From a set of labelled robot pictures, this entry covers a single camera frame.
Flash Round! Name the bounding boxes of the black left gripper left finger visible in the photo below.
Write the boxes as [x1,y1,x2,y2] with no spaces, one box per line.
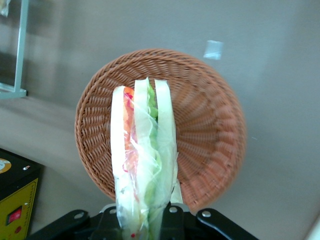
[91,203,123,240]

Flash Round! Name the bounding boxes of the triangle sandwich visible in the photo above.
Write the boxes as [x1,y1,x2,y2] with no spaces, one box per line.
[110,77,184,240]

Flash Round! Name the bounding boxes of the black yellow heating appliance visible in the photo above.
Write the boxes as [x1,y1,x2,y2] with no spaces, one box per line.
[0,147,42,240]

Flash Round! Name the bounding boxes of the grey metal wire rack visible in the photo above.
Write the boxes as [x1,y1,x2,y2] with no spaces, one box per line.
[0,0,29,100]

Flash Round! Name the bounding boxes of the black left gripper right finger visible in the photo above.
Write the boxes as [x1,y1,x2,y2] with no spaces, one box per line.
[159,202,201,240]

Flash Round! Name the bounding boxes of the clear tape piece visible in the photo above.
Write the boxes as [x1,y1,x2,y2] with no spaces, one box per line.
[203,39,224,61]

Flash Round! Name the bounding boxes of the brown wicker basket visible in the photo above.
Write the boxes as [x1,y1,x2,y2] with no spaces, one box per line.
[74,48,247,213]

